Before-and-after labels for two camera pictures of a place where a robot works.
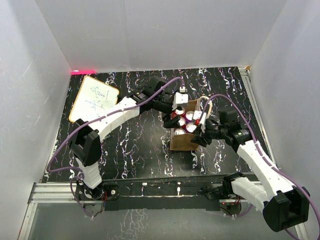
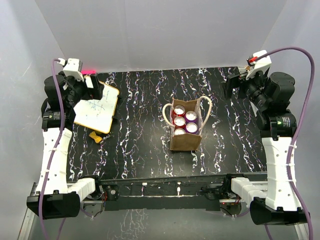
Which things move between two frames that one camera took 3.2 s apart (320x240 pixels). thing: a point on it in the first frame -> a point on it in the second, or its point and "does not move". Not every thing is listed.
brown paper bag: [182, 142] does not move
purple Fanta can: [179, 131] does not move
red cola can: [179, 112] does not move
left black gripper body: [163, 105] -> [77, 89]
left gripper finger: [169, 122] -> [97, 92]
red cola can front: [182, 122] does not move
